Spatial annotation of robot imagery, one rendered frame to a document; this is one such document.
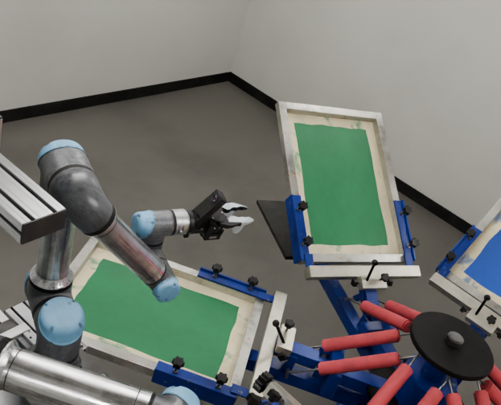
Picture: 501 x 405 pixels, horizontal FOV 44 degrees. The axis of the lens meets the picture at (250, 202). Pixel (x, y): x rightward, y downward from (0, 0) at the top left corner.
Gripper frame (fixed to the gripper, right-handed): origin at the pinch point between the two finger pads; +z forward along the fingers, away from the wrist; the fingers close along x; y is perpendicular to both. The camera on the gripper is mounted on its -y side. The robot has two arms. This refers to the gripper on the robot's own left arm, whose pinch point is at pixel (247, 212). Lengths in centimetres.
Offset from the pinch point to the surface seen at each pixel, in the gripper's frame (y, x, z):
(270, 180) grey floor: 198, -219, 199
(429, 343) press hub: 30, 40, 68
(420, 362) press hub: 47, 38, 76
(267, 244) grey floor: 188, -139, 152
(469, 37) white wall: 43, -219, 328
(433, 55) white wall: 71, -236, 320
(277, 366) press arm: 73, 15, 35
